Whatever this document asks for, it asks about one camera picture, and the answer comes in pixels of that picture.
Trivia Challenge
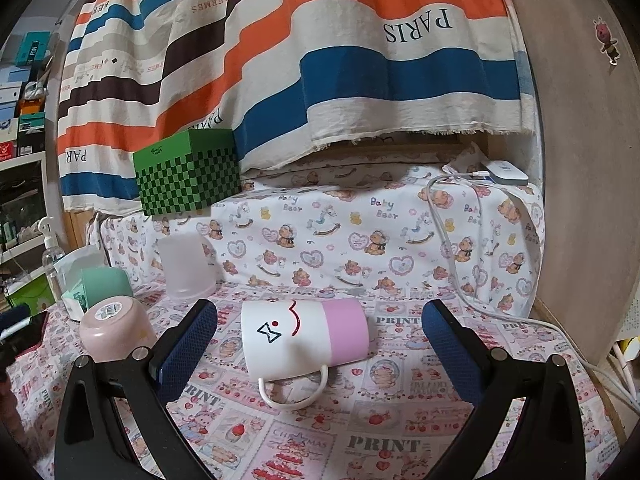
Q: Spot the translucent plastic cup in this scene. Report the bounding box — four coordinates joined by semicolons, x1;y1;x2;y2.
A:
157;231;218;303

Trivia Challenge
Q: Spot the white and pink cup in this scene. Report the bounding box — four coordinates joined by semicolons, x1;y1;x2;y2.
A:
241;298;371;410

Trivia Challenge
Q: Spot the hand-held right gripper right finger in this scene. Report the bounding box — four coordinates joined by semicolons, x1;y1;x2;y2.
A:
421;299;587;480

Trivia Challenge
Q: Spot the clear spray bottle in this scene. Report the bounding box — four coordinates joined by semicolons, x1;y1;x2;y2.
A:
38;216;65;303

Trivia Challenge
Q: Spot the shelf with boxes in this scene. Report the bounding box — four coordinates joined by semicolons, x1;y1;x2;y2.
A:
0;30;63;311

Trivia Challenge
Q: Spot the pink bowl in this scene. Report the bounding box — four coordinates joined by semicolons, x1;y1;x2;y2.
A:
79;296;158;364

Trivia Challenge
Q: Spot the white power bank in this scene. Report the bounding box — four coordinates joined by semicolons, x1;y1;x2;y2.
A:
479;160;530;187

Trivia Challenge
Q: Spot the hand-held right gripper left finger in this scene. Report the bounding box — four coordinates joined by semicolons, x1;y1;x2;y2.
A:
54;298;219;480

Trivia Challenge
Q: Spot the striped cloth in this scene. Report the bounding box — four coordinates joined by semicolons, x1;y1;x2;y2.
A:
56;0;536;211

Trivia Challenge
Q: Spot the bear print cloth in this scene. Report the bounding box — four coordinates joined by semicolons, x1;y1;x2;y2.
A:
86;142;545;317

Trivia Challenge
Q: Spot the stamp print cloth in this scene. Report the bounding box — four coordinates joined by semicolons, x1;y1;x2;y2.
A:
5;280;621;480

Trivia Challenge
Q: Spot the cartoon wall sticker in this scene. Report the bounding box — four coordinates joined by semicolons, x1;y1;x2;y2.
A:
592;16;622;67

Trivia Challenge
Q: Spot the green checkered box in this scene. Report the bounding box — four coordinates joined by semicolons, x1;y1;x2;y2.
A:
132;128;243;217

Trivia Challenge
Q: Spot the white charging cable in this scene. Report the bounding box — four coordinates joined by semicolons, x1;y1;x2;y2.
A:
426;169;621;386

